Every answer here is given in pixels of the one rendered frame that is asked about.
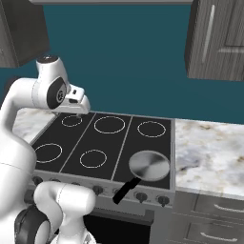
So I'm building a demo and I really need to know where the black stove knob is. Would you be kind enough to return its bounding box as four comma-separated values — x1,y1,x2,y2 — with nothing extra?
31,174,44,187
134,191,149,204
91,185,105,196
157,194,172,207

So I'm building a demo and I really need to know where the black oven door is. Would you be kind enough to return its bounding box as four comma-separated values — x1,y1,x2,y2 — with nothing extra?
83,213,153,244

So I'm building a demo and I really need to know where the silver pan with black handle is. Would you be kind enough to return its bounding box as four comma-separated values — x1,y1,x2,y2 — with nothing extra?
112,150,172,205

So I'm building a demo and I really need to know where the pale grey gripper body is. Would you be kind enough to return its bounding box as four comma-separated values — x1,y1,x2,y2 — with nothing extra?
51,94,92,115

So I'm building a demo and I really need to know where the silver drawer handle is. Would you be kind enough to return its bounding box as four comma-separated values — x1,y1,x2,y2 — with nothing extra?
213,203,244,214
199,232,244,243

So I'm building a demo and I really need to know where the dark wood wall cupboard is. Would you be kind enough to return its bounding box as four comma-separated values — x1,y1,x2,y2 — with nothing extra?
0,0,51,69

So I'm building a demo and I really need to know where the grey stove control panel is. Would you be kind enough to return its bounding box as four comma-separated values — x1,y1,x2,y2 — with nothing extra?
27,170,176,214

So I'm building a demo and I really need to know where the dark oven door handle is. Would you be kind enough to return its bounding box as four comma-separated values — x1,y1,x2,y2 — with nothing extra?
93,208,155,226

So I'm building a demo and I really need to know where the silver cupboard door handle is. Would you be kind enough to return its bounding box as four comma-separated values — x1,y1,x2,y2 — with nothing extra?
218,47,244,54
201,4,216,65

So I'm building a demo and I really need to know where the black hob with rings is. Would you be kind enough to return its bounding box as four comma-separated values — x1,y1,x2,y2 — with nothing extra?
30,111,176,192

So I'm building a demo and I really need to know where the dark wood cupboard door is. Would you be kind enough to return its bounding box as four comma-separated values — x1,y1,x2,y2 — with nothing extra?
223,0,244,82
185,0,229,81

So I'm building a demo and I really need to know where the grey drawer front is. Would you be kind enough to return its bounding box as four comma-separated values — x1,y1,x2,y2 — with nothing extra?
183,221,244,244
192,193,244,221

